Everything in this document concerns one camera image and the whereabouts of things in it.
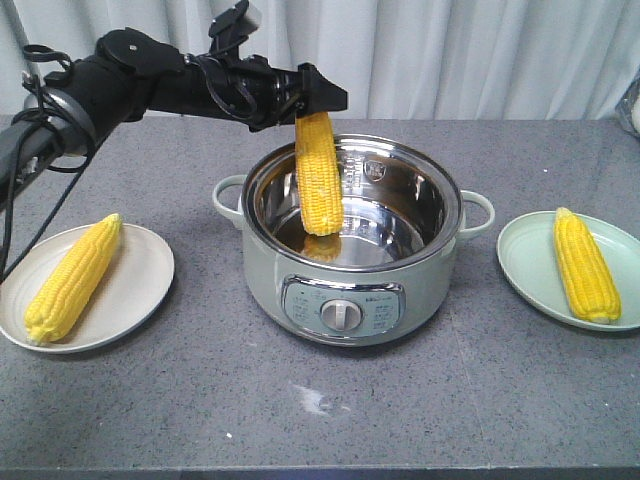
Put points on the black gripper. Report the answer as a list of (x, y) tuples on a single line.
[(252, 92)]

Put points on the corn cob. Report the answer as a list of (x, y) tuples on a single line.
[(587, 281), (58, 304), (318, 177)]

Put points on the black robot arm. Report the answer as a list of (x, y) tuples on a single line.
[(130, 73)]

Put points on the white curtain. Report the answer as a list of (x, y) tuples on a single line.
[(431, 60)]

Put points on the green electric cooking pot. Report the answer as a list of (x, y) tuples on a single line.
[(389, 268)]

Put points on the beige plate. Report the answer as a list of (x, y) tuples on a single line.
[(137, 280)]

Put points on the green plate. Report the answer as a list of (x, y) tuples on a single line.
[(526, 255)]

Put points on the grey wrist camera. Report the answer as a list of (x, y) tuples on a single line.
[(237, 20)]

